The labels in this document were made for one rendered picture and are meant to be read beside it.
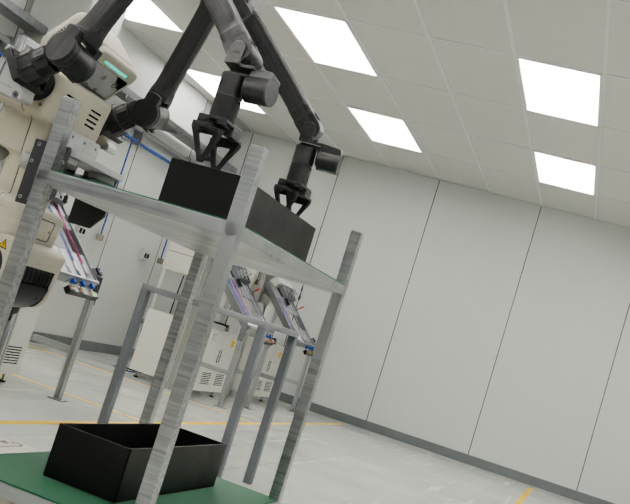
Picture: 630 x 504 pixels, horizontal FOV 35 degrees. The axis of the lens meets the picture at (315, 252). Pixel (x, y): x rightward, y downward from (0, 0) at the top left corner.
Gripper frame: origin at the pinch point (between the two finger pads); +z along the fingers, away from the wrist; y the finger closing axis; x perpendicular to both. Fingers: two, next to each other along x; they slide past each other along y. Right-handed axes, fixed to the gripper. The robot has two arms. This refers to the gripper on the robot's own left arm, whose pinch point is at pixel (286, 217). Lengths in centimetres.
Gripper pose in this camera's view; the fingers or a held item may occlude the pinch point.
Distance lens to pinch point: 264.1
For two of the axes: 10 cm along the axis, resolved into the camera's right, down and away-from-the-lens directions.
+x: -9.2, -2.4, 3.0
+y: 2.7, 1.6, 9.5
